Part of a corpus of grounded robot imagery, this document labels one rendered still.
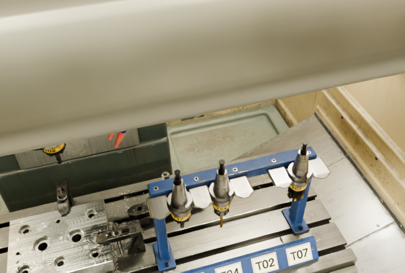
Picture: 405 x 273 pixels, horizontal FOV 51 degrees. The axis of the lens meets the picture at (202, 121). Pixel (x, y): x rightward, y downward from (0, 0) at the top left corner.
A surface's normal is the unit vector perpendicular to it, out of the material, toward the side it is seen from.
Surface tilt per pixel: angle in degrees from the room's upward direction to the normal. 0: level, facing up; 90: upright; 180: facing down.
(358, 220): 24
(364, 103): 90
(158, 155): 90
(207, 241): 0
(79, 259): 0
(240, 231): 0
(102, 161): 90
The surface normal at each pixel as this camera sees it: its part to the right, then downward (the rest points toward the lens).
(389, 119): -0.96, 0.20
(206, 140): -0.03, -0.75
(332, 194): -0.41, -0.60
